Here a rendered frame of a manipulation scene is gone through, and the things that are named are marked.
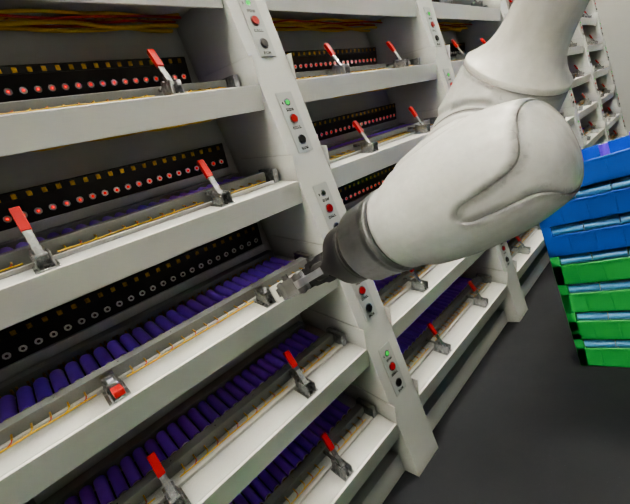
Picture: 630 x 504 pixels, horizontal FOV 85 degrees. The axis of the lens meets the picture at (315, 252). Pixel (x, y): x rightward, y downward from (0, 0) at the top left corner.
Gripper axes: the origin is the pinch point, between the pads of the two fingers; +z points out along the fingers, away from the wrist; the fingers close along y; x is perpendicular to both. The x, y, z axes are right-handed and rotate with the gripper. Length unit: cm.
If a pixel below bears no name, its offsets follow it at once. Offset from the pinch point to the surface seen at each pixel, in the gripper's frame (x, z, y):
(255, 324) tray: -2.8, 7.4, -4.9
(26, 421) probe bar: 2.4, 10.9, -36.1
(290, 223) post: 11.5, 12.3, 16.0
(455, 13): 52, -5, 113
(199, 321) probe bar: 2.5, 10.8, -11.8
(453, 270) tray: -21, 12, 57
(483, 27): 54, 2, 156
